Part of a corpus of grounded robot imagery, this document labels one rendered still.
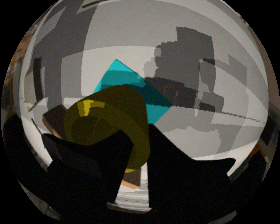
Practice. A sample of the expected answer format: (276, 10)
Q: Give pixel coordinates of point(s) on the brown wooden bar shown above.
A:
(54, 121)

